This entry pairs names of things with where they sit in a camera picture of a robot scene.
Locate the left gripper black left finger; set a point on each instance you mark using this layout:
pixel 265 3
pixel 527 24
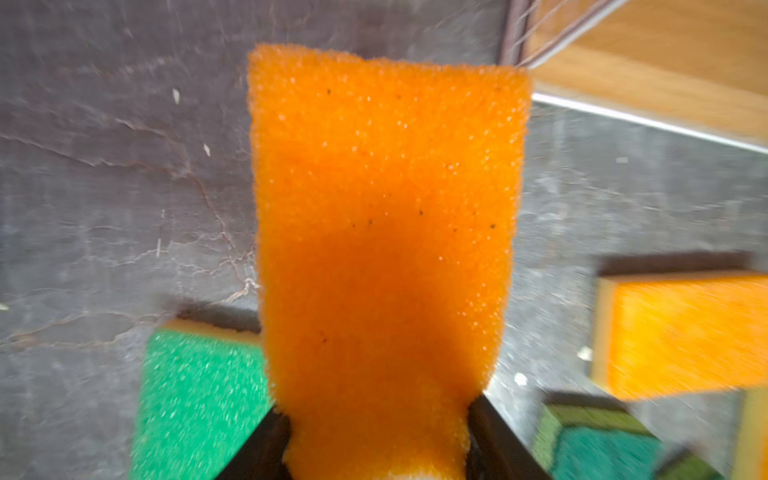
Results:
pixel 261 455

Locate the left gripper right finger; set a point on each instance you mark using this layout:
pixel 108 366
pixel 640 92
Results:
pixel 495 450

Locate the orange sponge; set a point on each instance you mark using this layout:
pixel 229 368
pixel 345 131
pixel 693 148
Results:
pixel 387 195
pixel 750 454
pixel 658 335

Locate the bottom wooden shelf board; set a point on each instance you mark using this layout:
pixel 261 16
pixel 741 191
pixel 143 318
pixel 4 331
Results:
pixel 660 66

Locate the dark green sponge upright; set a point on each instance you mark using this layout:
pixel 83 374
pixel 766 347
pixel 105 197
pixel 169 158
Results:
pixel 579 442

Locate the light green sponge left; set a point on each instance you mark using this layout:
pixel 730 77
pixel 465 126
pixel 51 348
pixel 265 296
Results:
pixel 203 392

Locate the dark green sponge tilted right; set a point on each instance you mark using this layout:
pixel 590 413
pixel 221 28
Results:
pixel 688 466

